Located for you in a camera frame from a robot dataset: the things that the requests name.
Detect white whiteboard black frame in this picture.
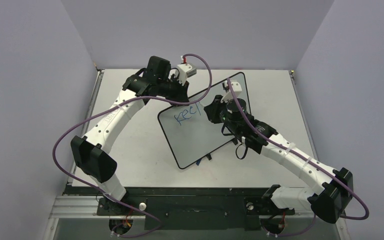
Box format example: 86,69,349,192
157,79,238,169

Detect aluminium table frame rail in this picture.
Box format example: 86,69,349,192
47,68,105,240

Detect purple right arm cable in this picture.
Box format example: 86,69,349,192
225,77,370,238

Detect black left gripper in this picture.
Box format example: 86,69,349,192
157,74,189,108

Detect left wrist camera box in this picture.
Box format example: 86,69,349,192
176,63,197,84

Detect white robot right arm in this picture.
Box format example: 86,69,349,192
204,95,353,224

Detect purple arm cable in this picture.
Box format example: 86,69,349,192
225,77,370,238
52,52,213,239

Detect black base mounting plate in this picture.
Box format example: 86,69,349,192
63,185,295,235

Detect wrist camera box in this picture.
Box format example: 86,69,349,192
176,63,197,84
220,80,243,103

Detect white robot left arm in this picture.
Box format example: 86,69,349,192
70,56,197,215

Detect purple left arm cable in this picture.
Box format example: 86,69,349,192
52,52,213,239

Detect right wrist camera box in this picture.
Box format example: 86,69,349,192
220,80,243,103

